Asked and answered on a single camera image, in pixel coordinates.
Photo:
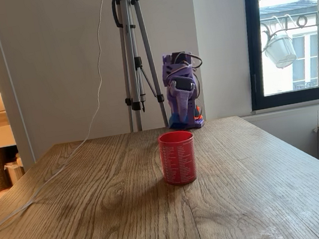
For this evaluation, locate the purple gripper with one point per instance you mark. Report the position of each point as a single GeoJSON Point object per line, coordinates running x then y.
{"type": "Point", "coordinates": [181, 99]}

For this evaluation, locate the purple robot arm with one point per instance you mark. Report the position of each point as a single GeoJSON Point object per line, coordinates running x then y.
{"type": "Point", "coordinates": [178, 65]}

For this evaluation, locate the red cup with white print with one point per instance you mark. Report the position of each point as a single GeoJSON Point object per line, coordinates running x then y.
{"type": "Point", "coordinates": [179, 160]}

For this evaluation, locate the orange black table clamp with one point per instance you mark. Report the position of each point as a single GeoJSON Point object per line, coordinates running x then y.
{"type": "Point", "coordinates": [198, 113]}

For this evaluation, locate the white hanging flower pot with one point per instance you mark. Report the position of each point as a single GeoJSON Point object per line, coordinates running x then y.
{"type": "Point", "coordinates": [280, 50]}

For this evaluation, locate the black iron scroll railing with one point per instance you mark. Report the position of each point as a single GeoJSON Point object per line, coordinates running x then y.
{"type": "Point", "coordinates": [302, 25]}

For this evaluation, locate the white small bin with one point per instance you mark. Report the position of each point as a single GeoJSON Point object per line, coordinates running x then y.
{"type": "Point", "coordinates": [14, 172]}

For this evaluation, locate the silver black camera tripod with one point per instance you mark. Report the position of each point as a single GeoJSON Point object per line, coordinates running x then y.
{"type": "Point", "coordinates": [134, 53]}

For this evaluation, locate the black window frame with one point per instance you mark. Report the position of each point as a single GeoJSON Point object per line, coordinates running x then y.
{"type": "Point", "coordinates": [253, 50]}

